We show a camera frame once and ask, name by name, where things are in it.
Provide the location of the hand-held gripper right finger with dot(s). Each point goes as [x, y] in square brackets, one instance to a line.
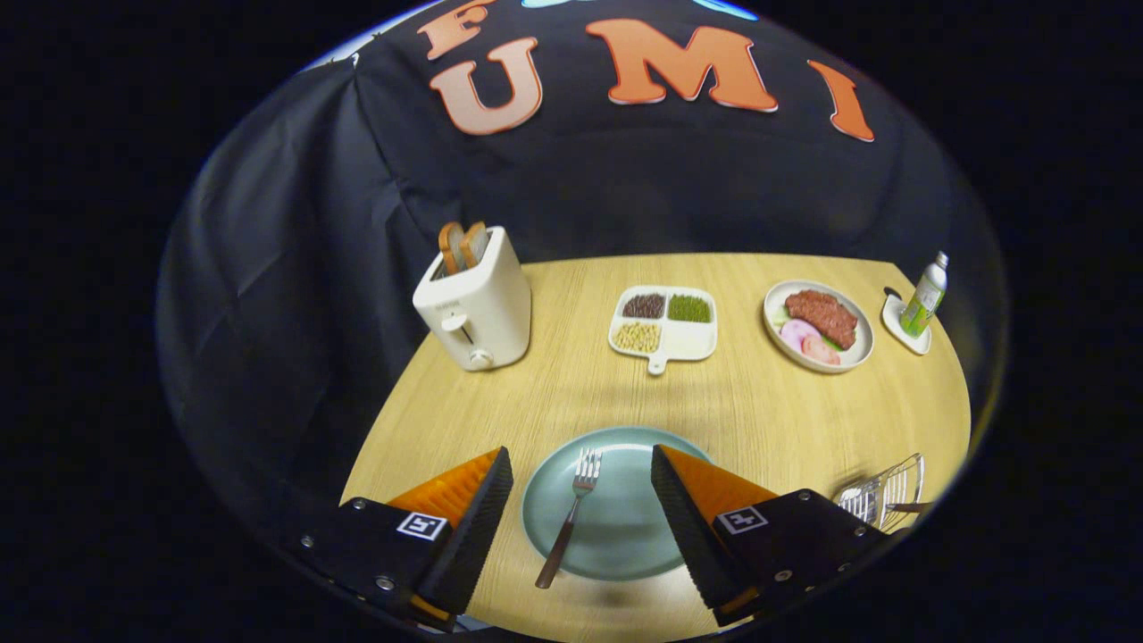
[683, 518]

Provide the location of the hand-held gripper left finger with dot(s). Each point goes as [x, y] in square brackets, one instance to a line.
[478, 527]

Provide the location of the metal spoon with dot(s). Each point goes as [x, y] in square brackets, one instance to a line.
[911, 507]

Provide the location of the light blue plate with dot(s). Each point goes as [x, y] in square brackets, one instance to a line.
[625, 518]

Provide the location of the white divided dish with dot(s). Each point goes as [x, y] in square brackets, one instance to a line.
[688, 339]

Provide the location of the pile of yellow beans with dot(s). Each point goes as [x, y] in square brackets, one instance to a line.
[637, 337]

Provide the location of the pile of green beans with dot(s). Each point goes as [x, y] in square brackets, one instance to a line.
[689, 308]

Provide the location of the white toaster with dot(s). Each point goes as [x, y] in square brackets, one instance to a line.
[487, 313]

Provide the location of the pile of dark red beans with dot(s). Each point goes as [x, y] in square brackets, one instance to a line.
[644, 306]

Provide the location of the pink ham slices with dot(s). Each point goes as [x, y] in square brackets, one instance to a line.
[804, 339]

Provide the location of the green lettuce leaf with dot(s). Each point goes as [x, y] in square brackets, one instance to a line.
[779, 314]

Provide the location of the brown steak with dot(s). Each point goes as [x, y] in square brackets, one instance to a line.
[821, 314]

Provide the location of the beige plate with food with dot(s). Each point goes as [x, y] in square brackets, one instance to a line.
[862, 344]

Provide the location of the toasted bread slice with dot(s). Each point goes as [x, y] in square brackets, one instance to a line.
[475, 241]
[451, 246]

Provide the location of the small white square dish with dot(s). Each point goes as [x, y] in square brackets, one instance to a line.
[893, 317]

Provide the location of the metal bottle with green label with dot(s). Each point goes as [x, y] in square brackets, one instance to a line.
[922, 299]

